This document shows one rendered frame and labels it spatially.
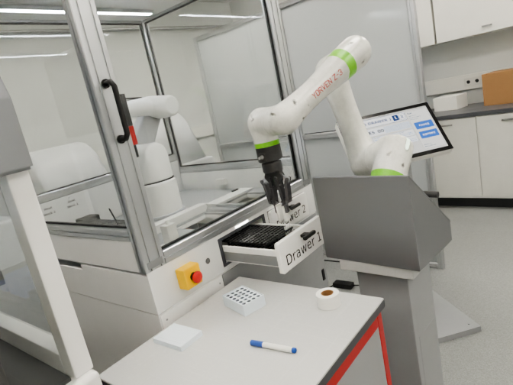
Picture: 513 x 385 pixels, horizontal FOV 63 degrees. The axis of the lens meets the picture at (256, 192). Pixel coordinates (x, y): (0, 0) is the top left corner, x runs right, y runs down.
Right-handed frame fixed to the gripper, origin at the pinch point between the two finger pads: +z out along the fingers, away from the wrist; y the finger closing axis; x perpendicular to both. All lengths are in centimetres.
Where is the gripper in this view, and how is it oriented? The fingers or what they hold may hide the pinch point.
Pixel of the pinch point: (282, 212)
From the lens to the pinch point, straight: 158.0
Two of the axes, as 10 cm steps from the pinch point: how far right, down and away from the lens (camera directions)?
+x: 6.0, -3.0, 7.4
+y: 7.6, -0.5, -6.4
